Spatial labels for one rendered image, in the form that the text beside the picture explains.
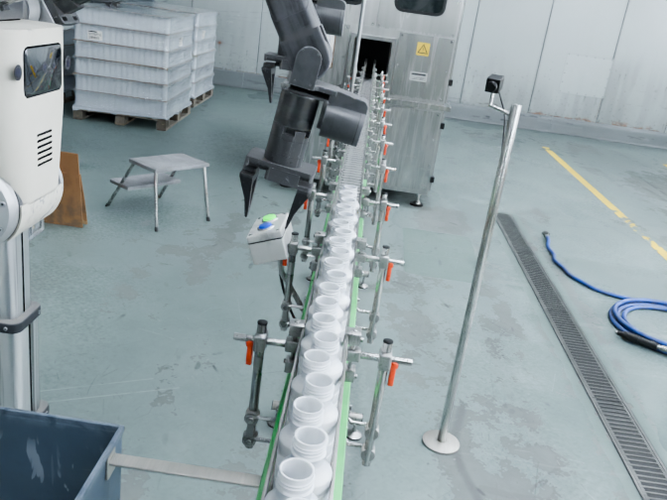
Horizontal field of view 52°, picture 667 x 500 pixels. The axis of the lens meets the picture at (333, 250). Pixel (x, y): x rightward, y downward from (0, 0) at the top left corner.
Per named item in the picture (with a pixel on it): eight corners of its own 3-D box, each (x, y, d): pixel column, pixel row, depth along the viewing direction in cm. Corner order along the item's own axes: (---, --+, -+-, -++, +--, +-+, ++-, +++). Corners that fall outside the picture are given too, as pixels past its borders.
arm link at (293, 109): (286, 77, 100) (281, 81, 94) (332, 91, 100) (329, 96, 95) (274, 122, 102) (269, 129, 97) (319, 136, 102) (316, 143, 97)
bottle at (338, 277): (309, 345, 128) (321, 265, 122) (340, 350, 128) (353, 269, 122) (307, 362, 122) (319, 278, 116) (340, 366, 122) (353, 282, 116)
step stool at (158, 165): (159, 196, 520) (161, 143, 506) (210, 220, 485) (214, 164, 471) (103, 205, 486) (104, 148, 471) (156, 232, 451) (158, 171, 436)
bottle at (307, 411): (268, 498, 88) (281, 389, 83) (314, 499, 89) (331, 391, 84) (270, 533, 83) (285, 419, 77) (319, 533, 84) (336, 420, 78)
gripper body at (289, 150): (310, 187, 99) (324, 139, 96) (242, 167, 99) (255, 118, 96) (314, 177, 105) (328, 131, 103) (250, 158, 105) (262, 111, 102)
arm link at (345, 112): (305, 39, 99) (299, 43, 91) (381, 62, 100) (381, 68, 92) (284, 117, 104) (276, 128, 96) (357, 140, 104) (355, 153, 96)
